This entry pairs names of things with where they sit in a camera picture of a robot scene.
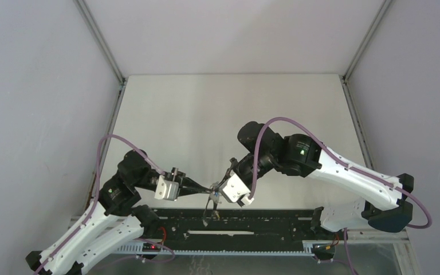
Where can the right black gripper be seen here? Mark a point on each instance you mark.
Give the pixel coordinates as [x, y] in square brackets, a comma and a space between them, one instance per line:
[234, 164]

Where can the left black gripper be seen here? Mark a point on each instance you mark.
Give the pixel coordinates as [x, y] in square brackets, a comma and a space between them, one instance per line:
[178, 176]

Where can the key with blue tag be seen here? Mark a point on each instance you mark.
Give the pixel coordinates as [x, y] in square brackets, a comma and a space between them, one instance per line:
[215, 193]

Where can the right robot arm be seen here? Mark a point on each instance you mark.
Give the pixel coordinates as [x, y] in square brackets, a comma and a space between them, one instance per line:
[382, 200]

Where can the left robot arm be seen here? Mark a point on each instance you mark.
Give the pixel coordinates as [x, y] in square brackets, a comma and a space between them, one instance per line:
[114, 218]

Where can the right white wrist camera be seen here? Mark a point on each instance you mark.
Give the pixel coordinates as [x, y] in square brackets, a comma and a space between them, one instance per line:
[234, 190]

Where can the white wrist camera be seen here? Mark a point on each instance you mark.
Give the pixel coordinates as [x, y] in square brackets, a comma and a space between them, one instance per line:
[166, 189]
[234, 190]

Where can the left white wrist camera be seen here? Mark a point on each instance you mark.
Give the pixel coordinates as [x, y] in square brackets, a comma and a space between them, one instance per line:
[166, 189]

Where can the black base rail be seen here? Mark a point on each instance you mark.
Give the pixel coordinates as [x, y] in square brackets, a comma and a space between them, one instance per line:
[242, 231]

